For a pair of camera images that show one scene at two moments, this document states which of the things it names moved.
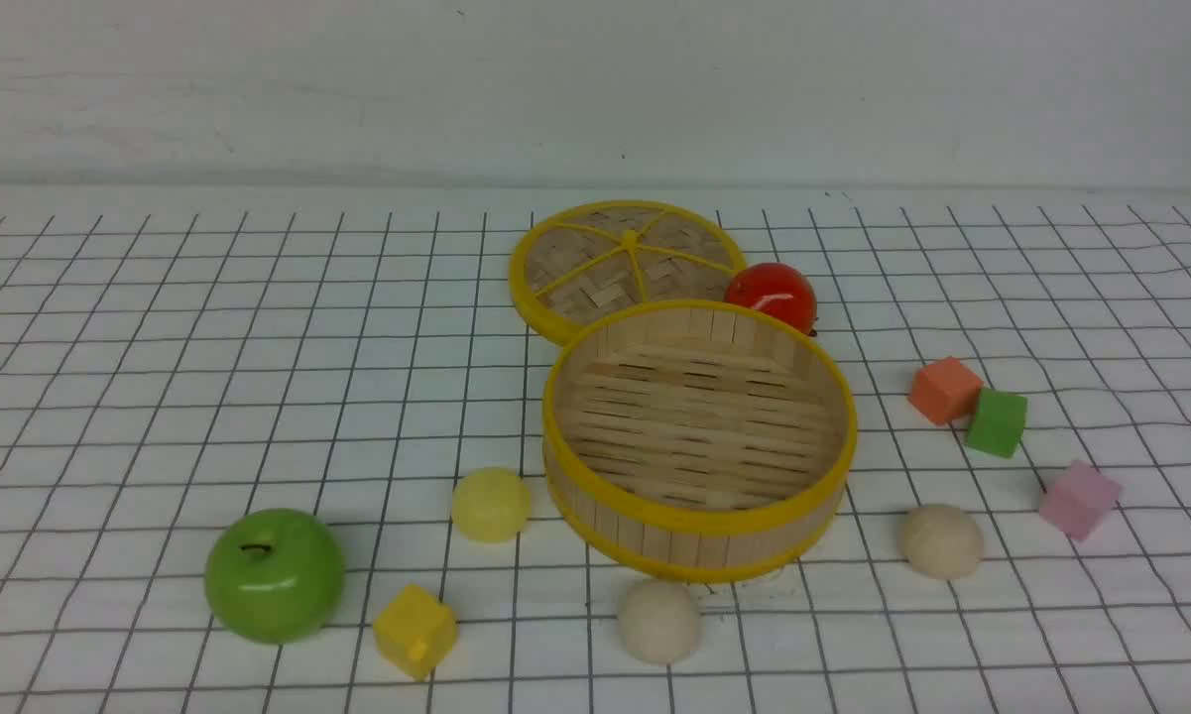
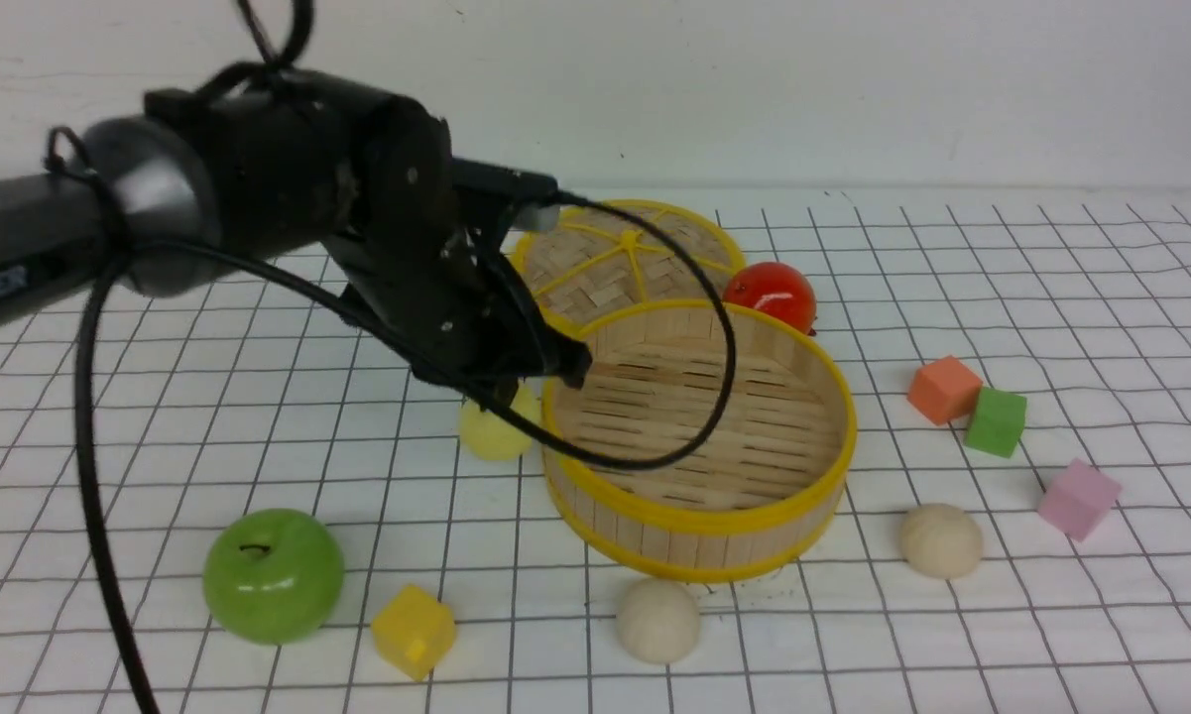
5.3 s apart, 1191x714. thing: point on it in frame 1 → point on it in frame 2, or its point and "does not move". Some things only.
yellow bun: x=491 y=505 → x=491 y=435
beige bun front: x=660 y=620 does not move
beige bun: x=941 y=540 does not move
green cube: x=1000 y=422 does not move
